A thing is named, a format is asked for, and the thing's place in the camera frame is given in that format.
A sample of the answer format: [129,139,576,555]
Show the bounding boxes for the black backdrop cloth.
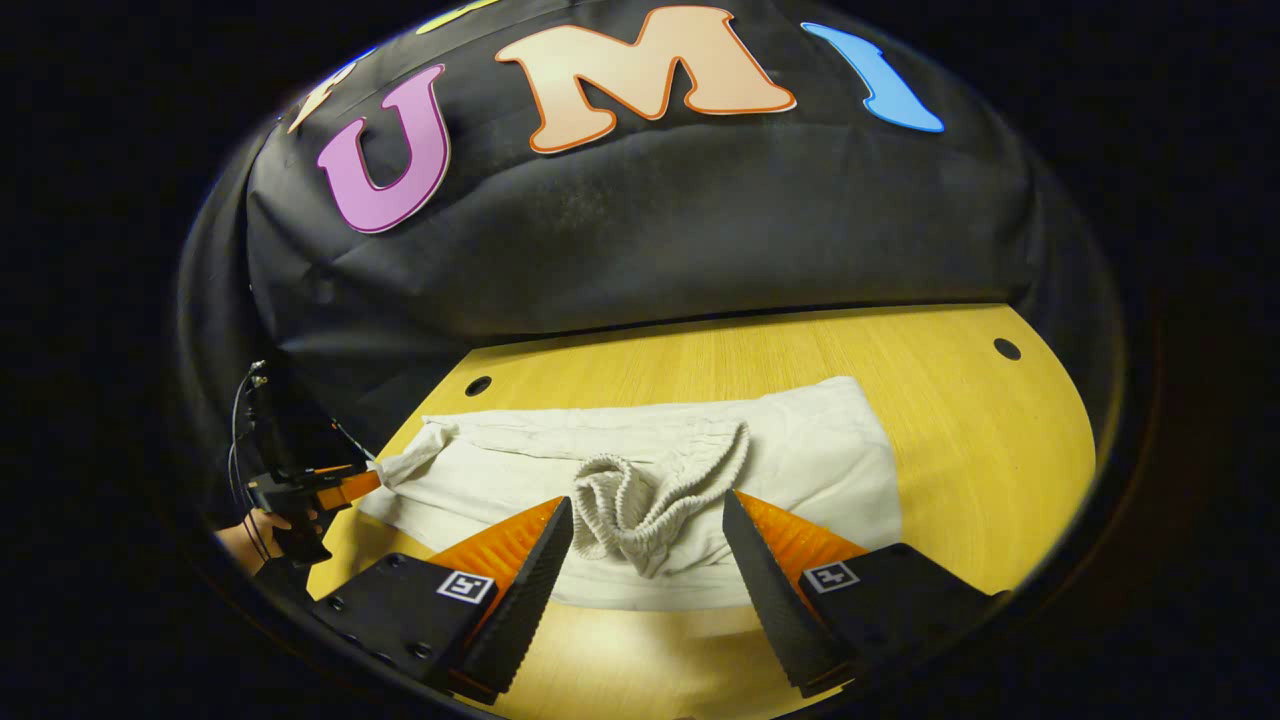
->
[178,0,1126,501]

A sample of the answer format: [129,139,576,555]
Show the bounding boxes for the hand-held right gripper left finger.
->
[308,495,576,706]

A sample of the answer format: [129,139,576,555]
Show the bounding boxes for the thin black cable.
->
[229,362,269,561]

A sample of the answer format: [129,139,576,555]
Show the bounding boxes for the cream white jeans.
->
[355,375,904,612]

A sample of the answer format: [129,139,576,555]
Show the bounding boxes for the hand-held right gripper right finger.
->
[722,488,1011,699]

